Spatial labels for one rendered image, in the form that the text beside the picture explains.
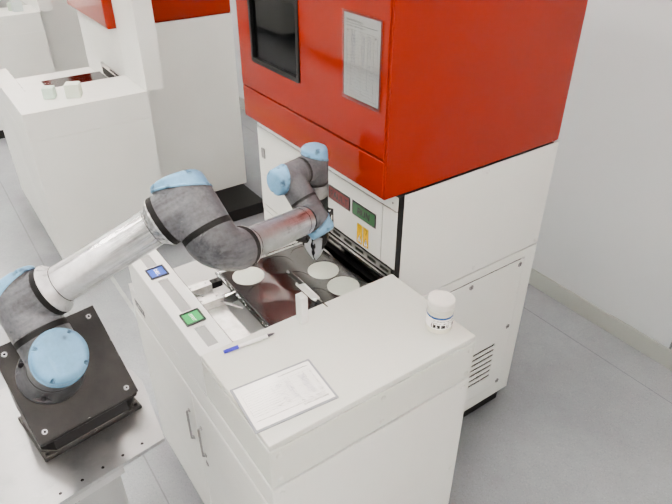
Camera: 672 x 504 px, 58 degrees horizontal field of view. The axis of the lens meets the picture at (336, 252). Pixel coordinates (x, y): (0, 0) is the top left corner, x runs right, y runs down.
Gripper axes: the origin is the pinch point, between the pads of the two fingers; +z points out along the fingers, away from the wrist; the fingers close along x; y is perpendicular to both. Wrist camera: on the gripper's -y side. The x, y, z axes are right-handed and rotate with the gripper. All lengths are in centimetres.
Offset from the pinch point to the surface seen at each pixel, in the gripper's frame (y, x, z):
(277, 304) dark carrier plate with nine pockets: -14.6, 5.5, 9.4
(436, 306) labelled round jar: -17.6, -42.0, -6.3
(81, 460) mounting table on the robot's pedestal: -76, 26, 17
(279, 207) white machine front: 41, 33, 11
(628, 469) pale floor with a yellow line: 45, -113, 99
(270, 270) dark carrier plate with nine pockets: 0.3, 15.6, 9.4
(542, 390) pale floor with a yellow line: 75, -77, 99
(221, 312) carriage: -22.2, 20.4, 11.3
